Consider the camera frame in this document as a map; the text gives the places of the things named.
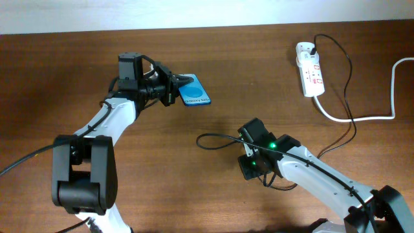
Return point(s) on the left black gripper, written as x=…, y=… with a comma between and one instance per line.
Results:
x=171, y=82

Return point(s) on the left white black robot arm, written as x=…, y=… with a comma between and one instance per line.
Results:
x=84, y=177

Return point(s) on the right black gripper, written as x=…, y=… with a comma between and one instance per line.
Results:
x=247, y=167

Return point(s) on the white power strip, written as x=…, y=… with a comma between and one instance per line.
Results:
x=311, y=78

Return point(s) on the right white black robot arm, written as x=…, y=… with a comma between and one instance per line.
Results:
x=362, y=208

